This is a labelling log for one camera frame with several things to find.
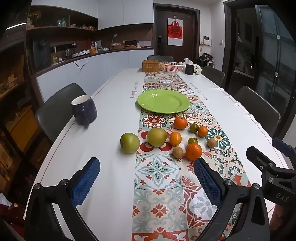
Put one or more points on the wicker tray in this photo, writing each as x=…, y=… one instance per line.
x=118, y=46

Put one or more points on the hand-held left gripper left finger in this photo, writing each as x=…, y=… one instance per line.
x=85, y=182

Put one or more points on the orange tangerine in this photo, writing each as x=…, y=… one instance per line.
x=180, y=122
x=203, y=131
x=193, y=151
x=175, y=138

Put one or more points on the white wall intercom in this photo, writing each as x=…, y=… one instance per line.
x=207, y=40

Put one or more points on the patterned table runner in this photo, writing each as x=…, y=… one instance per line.
x=159, y=176

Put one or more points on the wicker box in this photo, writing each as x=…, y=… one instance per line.
x=150, y=66

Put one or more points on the white crumpled cloth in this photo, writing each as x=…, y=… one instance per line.
x=196, y=64

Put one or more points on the green apple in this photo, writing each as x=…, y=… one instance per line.
x=130, y=143

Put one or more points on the glass sliding door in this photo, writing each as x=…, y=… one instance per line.
x=275, y=58

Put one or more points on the wooden storage shelf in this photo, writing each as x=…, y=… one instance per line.
x=13, y=115

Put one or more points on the small brown round fruit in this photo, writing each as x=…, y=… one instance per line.
x=211, y=142
x=177, y=152

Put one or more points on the dark red cloth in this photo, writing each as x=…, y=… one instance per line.
x=11, y=215

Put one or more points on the black mug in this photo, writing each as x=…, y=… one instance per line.
x=190, y=70

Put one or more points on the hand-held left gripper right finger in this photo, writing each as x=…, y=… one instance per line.
x=207, y=183

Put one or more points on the dark blue mug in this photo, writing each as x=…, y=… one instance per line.
x=84, y=110

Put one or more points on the red and white wall poster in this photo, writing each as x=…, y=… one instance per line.
x=175, y=32

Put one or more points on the person's right hand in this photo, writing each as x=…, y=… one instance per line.
x=277, y=217

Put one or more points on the white counter cabinet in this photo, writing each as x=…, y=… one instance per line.
x=108, y=62

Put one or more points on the black water dispenser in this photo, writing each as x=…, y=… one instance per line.
x=41, y=52

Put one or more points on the green tangerine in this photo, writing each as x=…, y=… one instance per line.
x=192, y=140
x=194, y=127

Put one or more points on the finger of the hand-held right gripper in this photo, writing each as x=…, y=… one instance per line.
x=261, y=160
x=284, y=146

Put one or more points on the white upper cabinets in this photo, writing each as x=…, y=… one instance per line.
x=115, y=12

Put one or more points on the black and white bag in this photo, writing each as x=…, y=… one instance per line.
x=206, y=59

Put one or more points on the green plate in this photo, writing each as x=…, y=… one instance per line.
x=163, y=101

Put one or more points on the grey chair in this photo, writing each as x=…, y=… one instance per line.
x=259, y=109
x=214, y=75
x=57, y=109
x=159, y=58

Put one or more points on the yellow pear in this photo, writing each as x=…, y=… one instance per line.
x=157, y=137

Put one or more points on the dark brown door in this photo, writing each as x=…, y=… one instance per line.
x=187, y=34

